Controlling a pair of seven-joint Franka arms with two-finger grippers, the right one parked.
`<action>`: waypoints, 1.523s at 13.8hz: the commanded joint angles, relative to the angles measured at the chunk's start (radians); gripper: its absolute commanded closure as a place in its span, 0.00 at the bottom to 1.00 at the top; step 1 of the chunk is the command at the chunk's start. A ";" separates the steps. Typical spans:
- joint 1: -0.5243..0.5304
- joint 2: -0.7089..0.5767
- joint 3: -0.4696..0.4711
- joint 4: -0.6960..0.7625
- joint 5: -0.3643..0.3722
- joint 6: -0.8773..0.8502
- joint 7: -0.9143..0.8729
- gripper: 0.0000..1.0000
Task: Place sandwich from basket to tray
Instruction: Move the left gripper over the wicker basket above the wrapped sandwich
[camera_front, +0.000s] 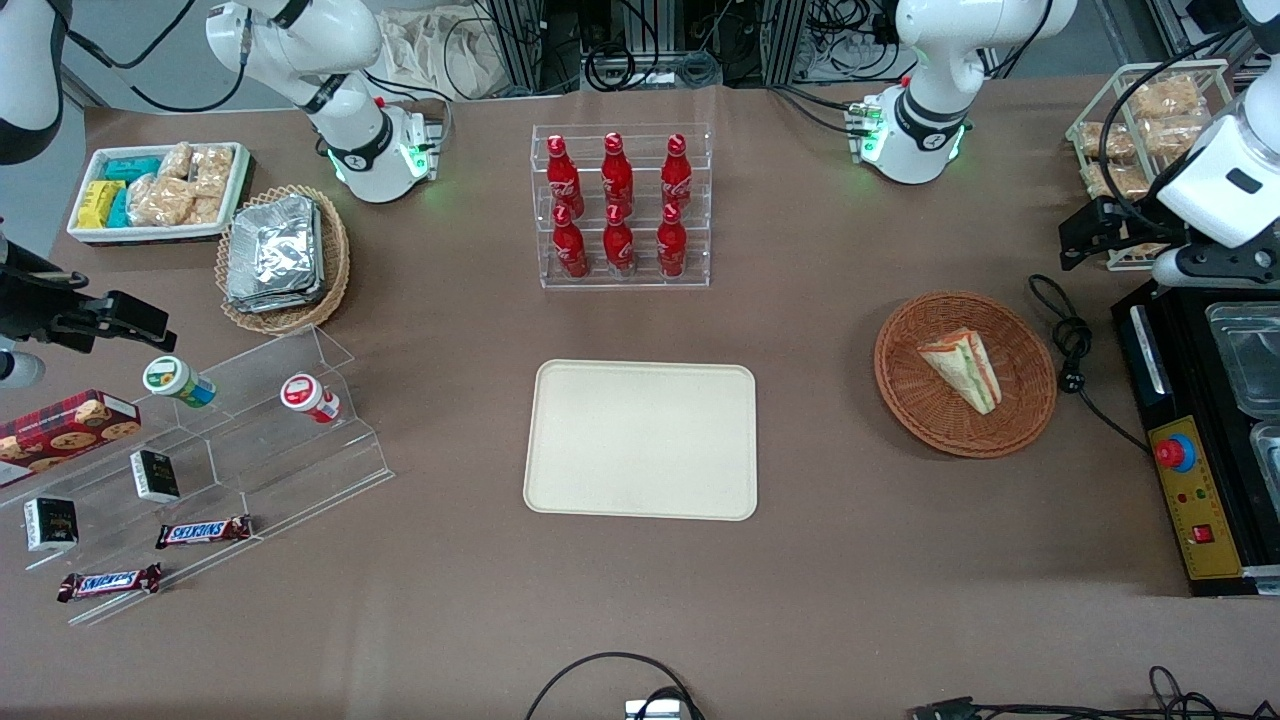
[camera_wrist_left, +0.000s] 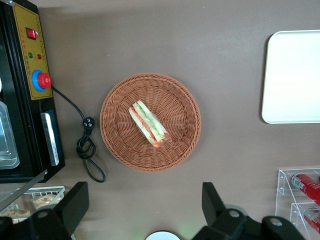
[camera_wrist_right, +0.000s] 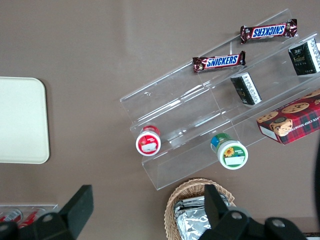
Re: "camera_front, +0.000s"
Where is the triangle sandwich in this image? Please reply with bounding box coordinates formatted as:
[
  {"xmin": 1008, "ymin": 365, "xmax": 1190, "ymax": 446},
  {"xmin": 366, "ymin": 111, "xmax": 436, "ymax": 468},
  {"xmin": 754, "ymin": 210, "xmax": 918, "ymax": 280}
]
[{"xmin": 917, "ymin": 327, "xmax": 1003, "ymax": 416}]

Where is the white rectangular snack tray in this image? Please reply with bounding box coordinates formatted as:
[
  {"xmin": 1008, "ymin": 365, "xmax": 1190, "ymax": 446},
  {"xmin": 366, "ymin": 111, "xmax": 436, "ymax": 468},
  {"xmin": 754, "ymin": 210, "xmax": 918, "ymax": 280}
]
[{"xmin": 67, "ymin": 142, "xmax": 251, "ymax": 246}]

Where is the light tan wicker basket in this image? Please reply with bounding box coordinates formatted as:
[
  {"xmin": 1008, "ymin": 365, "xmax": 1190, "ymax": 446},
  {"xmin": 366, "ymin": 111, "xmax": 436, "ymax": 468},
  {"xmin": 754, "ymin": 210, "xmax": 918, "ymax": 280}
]
[{"xmin": 215, "ymin": 184, "xmax": 351, "ymax": 336}]

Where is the brown round wicker basket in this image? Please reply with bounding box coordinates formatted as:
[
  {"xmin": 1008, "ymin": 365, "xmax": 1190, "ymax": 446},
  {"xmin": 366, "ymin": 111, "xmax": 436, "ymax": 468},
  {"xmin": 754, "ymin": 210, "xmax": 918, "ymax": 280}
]
[{"xmin": 873, "ymin": 290, "xmax": 1059, "ymax": 460}]

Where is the cream plastic tray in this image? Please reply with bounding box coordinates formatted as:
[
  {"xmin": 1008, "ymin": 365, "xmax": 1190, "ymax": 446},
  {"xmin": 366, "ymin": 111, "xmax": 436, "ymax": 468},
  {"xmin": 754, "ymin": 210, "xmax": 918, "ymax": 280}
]
[{"xmin": 522, "ymin": 359, "xmax": 759, "ymax": 522}]

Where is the green-lid yogurt cup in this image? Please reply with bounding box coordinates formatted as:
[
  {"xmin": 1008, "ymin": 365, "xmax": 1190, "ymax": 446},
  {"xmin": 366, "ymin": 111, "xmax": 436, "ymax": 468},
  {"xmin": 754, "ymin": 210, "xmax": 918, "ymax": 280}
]
[{"xmin": 142, "ymin": 355, "xmax": 217, "ymax": 409}]

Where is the black machine housing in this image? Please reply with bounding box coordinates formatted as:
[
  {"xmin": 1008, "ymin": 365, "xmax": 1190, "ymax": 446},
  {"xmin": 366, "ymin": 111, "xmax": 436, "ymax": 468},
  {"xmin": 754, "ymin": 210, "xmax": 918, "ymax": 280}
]
[{"xmin": 1112, "ymin": 278, "xmax": 1280, "ymax": 598}]

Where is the yellow snack packet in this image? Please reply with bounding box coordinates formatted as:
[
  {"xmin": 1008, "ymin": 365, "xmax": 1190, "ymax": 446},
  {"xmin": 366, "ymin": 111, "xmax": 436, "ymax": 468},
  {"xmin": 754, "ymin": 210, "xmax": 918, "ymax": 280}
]
[{"xmin": 78, "ymin": 180, "xmax": 127, "ymax": 230}]

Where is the red plaid cookie box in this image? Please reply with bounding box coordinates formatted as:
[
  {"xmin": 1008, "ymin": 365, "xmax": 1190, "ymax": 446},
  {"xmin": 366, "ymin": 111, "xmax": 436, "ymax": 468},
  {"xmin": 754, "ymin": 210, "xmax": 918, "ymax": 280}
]
[{"xmin": 0, "ymin": 389, "xmax": 142, "ymax": 491}]

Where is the silver foil packet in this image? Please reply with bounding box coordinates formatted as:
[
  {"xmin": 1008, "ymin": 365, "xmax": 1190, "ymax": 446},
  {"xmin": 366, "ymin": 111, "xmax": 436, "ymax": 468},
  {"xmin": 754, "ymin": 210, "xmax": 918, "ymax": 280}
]
[
  {"xmin": 228, "ymin": 195, "xmax": 321, "ymax": 299},
  {"xmin": 225, "ymin": 285, "xmax": 326, "ymax": 314}
]

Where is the clear plastic container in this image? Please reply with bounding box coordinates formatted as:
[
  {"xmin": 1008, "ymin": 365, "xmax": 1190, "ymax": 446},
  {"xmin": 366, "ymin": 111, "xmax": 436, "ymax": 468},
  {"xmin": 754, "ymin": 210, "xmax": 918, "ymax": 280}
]
[
  {"xmin": 1205, "ymin": 300, "xmax": 1280, "ymax": 419},
  {"xmin": 1250, "ymin": 420, "xmax": 1280, "ymax": 523}
]

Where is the small black box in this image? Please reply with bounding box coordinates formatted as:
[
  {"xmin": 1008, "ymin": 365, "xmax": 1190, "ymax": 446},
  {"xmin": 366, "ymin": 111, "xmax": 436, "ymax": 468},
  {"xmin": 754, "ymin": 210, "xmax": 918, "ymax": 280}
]
[
  {"xmin": 23, "ymin": 497, "xmax": 79, "ymax": 553},
  {"xmin": 130, "ymin": 449, "xmax": 182, "ymax": 504}
]

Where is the red-lid yogurt cup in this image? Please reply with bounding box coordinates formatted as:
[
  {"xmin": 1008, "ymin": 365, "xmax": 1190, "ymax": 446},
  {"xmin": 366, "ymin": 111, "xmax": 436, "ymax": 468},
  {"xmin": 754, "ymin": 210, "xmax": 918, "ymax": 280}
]
[{"xmin": 280, "ymin": 372, "xmax": 342, "ymax": 424}]

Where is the clear acrylic stepped shelf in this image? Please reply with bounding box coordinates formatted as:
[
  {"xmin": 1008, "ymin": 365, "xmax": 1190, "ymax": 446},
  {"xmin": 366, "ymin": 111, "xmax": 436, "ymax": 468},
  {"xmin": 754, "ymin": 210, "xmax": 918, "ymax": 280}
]
[{"xmin": 0, "ymin": 325, "xmax": 396, "ymax": 629}]

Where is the Snickers chocolate bar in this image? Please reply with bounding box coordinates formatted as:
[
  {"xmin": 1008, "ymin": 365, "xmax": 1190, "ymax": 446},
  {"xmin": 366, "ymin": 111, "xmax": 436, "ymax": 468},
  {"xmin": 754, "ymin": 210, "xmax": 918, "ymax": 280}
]
[
  {"xmin": 155, "ymin": 515, "xmax": 254, "ymax": 550},
  {"xmin": 57, "ymin": 563, "xmax": 163, "ymax": 603}
]

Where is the yellow control panel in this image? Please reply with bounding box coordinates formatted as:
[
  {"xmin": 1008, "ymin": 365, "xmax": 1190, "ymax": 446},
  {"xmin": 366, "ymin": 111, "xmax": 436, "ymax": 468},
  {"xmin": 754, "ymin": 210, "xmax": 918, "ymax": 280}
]
[{"xmin": 1147, "ymin": 414, "xmax": 1247, "ymax": 582}]

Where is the beige cloth bag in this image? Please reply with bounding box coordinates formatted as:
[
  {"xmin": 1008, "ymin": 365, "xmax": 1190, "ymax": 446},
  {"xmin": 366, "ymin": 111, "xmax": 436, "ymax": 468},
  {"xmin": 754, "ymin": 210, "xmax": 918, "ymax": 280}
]
[{"xmin": 375, "ymin": 5, "xmax": 506, "ymax": 101}]

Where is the red cola bottle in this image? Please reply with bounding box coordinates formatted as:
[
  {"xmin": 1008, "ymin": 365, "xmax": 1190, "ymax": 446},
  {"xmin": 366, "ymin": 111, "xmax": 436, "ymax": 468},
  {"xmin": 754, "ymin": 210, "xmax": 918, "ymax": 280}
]
[
  {"xmin": 657, "ymin": 203, "xmax": 688, "ymax": 278},
  {"xmin": 601, "ymin": 131, "xmax": 634, "ymax": 213},
  {"xmin": 546, "ymin": 134, "xmax": 585, "ymax": 216},
  {"xmin": 552, "ymin": 205, "xmax": 589, "ymax": 279},
  {"xmin": 603, "ymin": 203, "xmax": 636, "ymax": 277},
  {"xmin": 661, "ymin": 133, "xmax": 693, "ymax": 211}
]

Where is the clear acrylic bottle rack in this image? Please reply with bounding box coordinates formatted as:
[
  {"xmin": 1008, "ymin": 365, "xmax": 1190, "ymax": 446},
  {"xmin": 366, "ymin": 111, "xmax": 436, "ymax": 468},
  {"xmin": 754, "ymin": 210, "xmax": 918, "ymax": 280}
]
[{"xmin": 530, "ymin": 122, "xmax": 713, "ymax": 291}]

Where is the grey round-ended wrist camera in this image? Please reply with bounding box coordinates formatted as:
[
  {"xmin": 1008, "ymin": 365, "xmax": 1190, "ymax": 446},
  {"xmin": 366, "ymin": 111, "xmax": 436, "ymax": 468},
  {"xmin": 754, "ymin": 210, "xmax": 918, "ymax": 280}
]
[
  {"xmin": 1150, "ymin": 243, "xmax": 1280, "ymax": 293},
  {"xmin": 0, "ymin": 350, "xmax": 47, "ymax": 390}
]

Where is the black power cable with plug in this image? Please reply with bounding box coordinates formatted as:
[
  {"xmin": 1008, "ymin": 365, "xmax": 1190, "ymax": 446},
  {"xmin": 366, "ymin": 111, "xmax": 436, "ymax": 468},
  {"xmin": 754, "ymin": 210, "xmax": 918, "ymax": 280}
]
[{"xmin": 1028, "ymin": 273, "xmax": 1151, "ymax": 453}]

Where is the cream wire rack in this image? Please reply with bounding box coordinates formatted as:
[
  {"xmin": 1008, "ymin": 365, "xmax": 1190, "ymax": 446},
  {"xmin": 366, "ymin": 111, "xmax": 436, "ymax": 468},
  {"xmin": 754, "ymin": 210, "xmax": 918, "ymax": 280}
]
[{"xmin": 1065, "ymin": 58, "xmax": 1238, "ymax": 273}]

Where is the aluminium frame post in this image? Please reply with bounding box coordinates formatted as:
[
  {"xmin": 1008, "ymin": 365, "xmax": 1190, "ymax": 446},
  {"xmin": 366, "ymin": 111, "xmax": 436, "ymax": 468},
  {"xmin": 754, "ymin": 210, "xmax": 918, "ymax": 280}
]
[
  {"xmin": 760, "ymin": 0, "xmax": 813, "ymax": 86},
  {"xmin": 488, "ymin": 0, "xmax": 549, "ymax": 93}
]

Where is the black cable with connector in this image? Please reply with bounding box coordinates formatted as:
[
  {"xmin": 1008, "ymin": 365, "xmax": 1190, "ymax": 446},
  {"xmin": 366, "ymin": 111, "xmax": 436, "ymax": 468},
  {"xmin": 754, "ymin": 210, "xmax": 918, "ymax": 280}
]
[{"xmin": 910, "ymin": 665, "xmax": 1280, "ymax": 720}]

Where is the black coiled cable bundle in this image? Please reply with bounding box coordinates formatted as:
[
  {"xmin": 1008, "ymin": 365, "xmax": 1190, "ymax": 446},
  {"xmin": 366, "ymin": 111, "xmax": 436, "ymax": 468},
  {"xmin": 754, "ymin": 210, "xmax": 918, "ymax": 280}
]
[{"xmin": 583, "ymin": 40, "xmax": 641, "ymax": 93}]

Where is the black looped cable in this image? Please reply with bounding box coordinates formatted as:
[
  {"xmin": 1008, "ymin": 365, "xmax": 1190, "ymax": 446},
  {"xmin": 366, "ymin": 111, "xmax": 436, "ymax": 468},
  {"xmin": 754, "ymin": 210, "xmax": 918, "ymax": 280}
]
[{"xmin": 525, "ymin": 652, "xmax": 706, "ymax": 720}]

